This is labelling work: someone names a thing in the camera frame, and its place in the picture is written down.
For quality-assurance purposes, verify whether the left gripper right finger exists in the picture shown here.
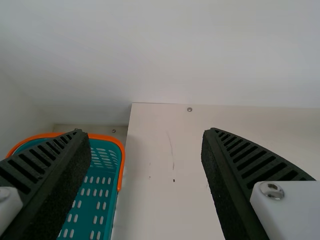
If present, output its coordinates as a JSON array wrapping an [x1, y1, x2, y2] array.
[[201, 127, 320, 240]]

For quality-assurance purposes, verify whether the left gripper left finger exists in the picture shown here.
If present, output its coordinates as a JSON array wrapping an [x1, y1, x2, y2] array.
[[0, 128, 92, 240]]

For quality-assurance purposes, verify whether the teal shopping basket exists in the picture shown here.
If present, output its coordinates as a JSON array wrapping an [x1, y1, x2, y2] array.
[[4, 132, 126, 240]]

